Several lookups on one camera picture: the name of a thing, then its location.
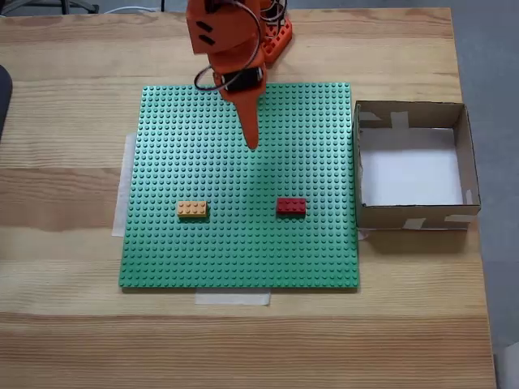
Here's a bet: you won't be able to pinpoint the red lego brick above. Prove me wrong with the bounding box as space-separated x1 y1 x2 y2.
276 197 308 219

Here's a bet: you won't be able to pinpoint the yellow lego brick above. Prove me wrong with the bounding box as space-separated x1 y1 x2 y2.
177 200 211 220

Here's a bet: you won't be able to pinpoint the green lego baseplate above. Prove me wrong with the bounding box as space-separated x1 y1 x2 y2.
118 82 362 292

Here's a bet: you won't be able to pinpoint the open cardboard box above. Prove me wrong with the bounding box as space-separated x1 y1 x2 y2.
353 100 483 232

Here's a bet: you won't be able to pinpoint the chair base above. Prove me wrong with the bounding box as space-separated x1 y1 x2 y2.
0 0 101 17

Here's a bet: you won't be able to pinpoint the black pad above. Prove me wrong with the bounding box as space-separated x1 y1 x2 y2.
0 64 15 143

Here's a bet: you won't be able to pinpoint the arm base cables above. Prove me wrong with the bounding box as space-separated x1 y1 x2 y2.
261 0 290 26

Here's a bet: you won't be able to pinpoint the white cable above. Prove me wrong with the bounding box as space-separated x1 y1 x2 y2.
99 3 163 15

